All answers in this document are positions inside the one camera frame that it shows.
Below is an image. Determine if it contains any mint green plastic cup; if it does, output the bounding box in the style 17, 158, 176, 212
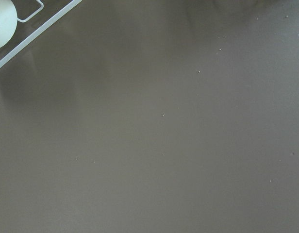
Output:
0, 0, 17, 48

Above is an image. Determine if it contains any white wire cup rack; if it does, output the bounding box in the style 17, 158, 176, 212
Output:
0, 0, 81, 69

